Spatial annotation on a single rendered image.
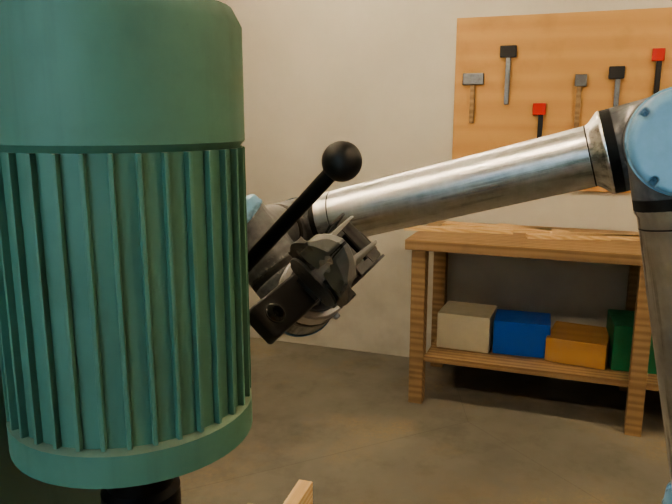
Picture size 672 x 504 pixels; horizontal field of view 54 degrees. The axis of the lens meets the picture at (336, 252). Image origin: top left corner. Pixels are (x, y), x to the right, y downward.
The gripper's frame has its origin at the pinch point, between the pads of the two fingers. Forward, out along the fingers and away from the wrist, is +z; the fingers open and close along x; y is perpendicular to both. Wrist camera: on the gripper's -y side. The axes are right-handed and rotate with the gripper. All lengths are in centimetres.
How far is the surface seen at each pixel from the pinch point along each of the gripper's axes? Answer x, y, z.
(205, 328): -0.8, -16.7, 17.7
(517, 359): 83, 117, -243
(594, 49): -2, 245, -195
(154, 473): 3.8, -25.1, 15.6
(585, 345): 98, 139, -223
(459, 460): 86, 52, -215
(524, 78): -16, 221, -217
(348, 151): -4.5, 2.3, 13.0
